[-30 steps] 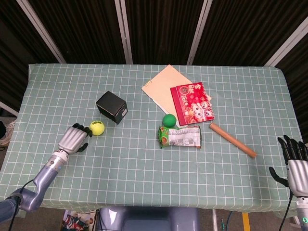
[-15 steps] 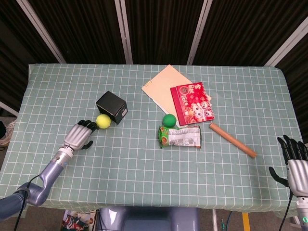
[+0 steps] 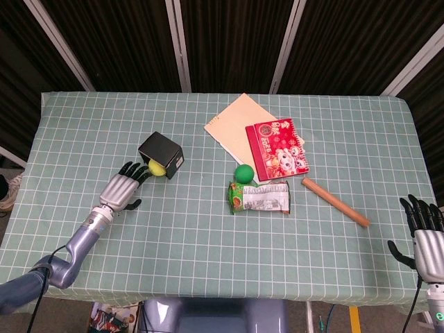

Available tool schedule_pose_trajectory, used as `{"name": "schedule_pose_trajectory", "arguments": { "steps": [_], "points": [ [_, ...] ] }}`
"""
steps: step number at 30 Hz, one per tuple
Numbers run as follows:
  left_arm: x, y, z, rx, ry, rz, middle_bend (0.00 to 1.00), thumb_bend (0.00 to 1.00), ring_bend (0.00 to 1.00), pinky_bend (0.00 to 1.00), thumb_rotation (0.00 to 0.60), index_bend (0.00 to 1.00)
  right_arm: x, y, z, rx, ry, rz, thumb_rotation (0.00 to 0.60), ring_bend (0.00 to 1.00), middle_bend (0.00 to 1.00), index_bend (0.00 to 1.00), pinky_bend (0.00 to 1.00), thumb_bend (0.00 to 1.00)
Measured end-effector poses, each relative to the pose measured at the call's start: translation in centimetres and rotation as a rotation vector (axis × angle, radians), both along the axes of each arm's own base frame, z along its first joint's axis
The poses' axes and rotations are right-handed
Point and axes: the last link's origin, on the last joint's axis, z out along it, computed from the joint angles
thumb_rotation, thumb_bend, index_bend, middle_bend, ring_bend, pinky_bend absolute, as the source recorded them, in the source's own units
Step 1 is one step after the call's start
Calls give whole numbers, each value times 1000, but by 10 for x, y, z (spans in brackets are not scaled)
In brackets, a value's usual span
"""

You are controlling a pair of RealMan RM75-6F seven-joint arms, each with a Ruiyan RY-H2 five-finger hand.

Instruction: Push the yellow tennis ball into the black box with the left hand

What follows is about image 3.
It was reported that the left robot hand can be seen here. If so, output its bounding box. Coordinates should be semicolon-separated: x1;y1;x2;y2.
99;161;153;213

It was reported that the white sneaker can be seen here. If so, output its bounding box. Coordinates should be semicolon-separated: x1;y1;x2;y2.
0;173;24;212

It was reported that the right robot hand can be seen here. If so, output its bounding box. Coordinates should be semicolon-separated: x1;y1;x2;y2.
387;194;444;286

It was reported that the green checkered tablecloth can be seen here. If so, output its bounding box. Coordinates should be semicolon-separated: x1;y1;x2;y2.
0;91;444;316

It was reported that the green floor cable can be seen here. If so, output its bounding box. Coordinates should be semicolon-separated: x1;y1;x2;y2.
318;303;337;333

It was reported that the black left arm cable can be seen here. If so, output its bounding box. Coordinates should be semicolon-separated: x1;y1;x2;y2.
26;244;67;333

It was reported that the green ball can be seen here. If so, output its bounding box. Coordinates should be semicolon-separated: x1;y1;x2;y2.
234;164;255;184

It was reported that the wooden stick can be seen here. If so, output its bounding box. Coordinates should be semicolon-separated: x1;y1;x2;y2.
300;177;370;229

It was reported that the yellow ball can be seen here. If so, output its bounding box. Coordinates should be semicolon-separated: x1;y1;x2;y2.
148;159;167;178

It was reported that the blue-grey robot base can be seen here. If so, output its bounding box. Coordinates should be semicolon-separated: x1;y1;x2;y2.
143;297;289;333

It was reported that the beige paper notebook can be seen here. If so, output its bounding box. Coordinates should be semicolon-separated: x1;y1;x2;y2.
203;92;307;185

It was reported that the black cardboard box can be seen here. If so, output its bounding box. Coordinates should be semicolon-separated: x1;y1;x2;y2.
137;131;185;180

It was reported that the green snack packet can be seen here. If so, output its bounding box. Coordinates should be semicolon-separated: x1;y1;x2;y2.
228;181;291;216

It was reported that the red spiral calendar notebook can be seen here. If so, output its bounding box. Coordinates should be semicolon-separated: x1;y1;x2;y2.
245;118;311;182

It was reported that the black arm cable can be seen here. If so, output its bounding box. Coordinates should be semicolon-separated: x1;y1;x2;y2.
402;280;423;333
26;244;67;333

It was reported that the white partition frame post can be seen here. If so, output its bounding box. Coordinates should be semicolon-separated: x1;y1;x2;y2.
268;0;307;94
382;29;444;97
23;0;96;92
164;0;192;93

